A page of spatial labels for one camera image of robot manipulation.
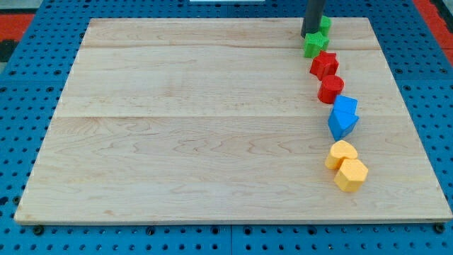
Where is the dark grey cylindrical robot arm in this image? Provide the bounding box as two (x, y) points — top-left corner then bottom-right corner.
(301, 0), (326, 38)

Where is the red star block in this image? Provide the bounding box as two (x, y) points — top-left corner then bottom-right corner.
(309, 51), (339, 81)

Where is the green star block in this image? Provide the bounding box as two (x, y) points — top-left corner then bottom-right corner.
(304, 32), (330, 58)

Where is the light wooden board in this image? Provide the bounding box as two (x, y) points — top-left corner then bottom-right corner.
(14, 18), (452, 225)

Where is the red cylinder block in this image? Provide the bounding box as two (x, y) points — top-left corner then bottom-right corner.
(318, 75), (345, 104)

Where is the blue triangular block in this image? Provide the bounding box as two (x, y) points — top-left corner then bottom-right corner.
(328, 110), (360, 141)

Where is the yellow heart block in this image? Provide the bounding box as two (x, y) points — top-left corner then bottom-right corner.
(324, 140), (358, 170)

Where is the blue cube block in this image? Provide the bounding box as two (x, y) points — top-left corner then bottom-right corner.
(333, 95), (358, 115)

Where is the yellow hexagon block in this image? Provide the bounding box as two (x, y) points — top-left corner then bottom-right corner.
(333, 159), (369, 192)

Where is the green cylinder block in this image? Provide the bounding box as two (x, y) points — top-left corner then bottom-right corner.
(319, 16), (332, 37)

